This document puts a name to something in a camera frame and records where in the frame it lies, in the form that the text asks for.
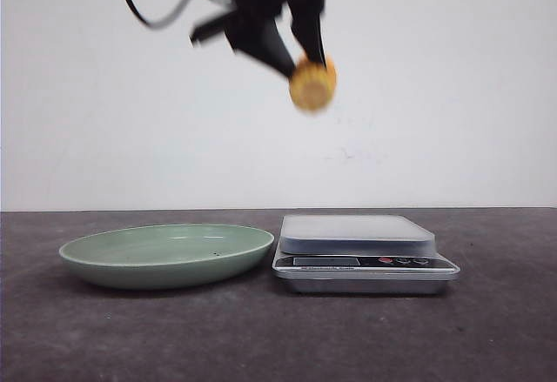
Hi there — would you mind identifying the yellow corn cob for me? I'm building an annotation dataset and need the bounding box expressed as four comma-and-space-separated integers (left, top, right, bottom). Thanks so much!
289, 55, 338, 115

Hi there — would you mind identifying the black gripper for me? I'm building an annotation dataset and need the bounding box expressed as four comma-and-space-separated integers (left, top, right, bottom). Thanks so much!
190, 0, 326, 79

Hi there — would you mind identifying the light green oval plate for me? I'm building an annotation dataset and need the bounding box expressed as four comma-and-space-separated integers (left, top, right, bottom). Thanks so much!
58, 224, 274, 291

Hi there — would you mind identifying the silver digital kitchen scale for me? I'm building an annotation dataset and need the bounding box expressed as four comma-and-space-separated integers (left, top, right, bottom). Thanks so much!
272, 214, 460, 295

